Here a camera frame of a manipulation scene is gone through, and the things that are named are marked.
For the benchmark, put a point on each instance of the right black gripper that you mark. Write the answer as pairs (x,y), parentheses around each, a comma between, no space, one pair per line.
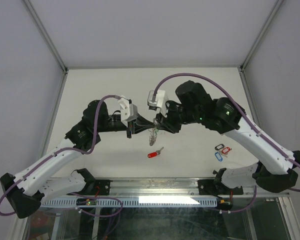
(166,119)

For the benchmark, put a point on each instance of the black tag key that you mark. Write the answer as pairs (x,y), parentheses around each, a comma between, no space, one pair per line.
(219,147)

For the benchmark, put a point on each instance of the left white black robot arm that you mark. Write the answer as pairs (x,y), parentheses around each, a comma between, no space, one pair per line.
(27,190)

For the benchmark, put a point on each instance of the left aluminium frame post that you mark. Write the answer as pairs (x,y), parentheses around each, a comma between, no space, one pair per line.
(44,34)

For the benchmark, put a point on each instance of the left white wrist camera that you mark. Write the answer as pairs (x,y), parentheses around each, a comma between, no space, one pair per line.
(128,111)

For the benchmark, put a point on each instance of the metal keyring with yellow handle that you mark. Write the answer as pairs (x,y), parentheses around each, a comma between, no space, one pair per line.
(153,133)

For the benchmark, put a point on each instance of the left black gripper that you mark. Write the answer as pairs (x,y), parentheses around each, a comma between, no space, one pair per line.
(137,126)

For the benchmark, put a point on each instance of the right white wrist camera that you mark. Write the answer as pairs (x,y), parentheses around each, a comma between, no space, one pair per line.
(158,101)

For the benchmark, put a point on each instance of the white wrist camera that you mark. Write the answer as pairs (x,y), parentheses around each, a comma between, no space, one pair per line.
(128,111)
(158,101)

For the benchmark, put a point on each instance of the aluminium mounting rail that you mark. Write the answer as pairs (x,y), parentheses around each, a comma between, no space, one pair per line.
(134,187)

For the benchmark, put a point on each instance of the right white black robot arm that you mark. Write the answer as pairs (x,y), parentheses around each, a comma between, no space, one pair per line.
(274,170)

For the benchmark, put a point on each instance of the aluminium frame post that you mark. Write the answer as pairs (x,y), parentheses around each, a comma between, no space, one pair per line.
(278,4)
(44,34)

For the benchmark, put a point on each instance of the red outline tag key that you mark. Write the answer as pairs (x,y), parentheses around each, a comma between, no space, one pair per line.
(226,150)

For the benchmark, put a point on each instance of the right aluminium frame post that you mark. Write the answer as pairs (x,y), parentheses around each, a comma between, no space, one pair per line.
(278,4)

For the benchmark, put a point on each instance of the white slotted cable duct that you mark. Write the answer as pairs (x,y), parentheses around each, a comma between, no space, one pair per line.
(155,201)

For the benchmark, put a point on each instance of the blue tag key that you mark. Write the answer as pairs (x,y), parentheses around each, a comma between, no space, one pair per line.
(219,156)

